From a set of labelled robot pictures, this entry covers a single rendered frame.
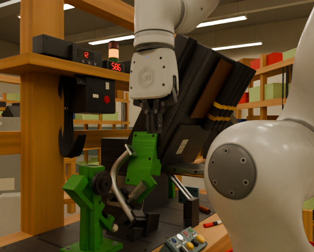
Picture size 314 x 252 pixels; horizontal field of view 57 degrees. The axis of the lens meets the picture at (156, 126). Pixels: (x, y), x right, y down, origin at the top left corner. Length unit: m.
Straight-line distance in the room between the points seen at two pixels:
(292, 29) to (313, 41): 9.99
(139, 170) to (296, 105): 0.76
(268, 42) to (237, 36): 1.04
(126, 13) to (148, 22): 1.05
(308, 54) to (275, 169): 0.15
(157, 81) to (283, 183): 0.33
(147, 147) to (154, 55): 0.58
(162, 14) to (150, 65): 0.10
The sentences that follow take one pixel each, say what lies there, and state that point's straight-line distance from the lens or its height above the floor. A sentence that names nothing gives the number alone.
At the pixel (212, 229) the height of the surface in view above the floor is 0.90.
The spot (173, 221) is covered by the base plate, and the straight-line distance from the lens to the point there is 1.27.
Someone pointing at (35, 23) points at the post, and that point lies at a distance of 1.26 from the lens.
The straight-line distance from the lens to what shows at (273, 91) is 4.21.
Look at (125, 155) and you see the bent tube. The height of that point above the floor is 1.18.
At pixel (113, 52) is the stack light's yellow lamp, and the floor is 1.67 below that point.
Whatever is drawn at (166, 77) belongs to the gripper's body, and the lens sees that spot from 0.57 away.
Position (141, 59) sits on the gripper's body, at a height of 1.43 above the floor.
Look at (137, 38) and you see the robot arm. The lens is 0.61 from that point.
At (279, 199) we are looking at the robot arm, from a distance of 0.34.
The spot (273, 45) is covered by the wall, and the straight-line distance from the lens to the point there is 10.31.
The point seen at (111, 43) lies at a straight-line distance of 1.57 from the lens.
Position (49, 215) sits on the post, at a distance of 1.28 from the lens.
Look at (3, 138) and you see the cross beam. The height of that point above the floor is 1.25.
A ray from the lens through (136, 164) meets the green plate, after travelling 1.13.
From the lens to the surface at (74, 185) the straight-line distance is 0.89.
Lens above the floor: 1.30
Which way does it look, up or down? level
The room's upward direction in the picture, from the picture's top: straight up
